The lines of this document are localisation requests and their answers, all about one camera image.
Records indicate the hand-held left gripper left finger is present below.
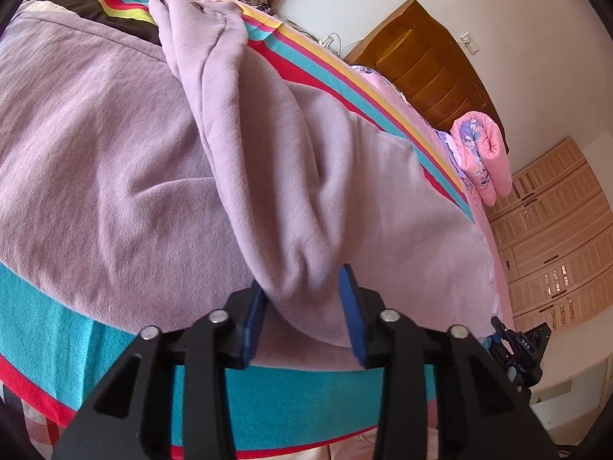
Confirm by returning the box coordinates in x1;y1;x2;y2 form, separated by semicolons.
52;282;269;460

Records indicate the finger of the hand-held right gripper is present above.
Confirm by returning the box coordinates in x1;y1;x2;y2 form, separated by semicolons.
489;316;511;352

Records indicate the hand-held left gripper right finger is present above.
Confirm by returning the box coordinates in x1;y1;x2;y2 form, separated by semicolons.
338;264;559;460

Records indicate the lilac sweatshirt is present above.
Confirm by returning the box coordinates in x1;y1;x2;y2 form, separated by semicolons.
0;0;496;372

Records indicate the beige panelled wardrobe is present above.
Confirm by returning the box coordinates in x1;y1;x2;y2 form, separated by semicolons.
486;136;613;331

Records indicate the rolled pink floral quilt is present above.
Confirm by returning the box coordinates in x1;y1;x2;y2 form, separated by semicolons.
447;111;513;207

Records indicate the lavender frilled pillow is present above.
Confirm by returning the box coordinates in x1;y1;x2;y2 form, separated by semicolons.
437;128;469;183

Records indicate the pink bed sheet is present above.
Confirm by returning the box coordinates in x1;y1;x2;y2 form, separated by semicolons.
349;61;515;319

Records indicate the striped colourful blanket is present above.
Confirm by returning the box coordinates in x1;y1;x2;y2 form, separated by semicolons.
0;0;480;460

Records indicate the checked bed sheet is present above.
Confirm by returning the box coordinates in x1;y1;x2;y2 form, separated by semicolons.
0;382;65;460

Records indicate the large wooden headboard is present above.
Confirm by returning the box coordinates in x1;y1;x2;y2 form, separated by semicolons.
344;0;509;154

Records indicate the white charger with cable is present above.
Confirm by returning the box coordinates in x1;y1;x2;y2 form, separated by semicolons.
317;32;346;56

